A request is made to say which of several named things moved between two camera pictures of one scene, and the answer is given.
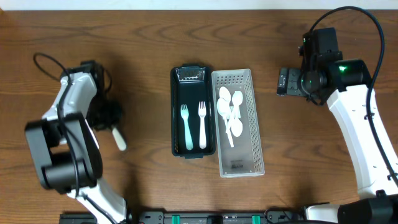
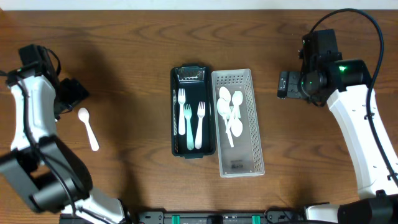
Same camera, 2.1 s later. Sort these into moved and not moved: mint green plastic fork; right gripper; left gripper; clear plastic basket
Moved: left gripper; mint green plastic fork
Not moved: clear plastic basket; right gripper
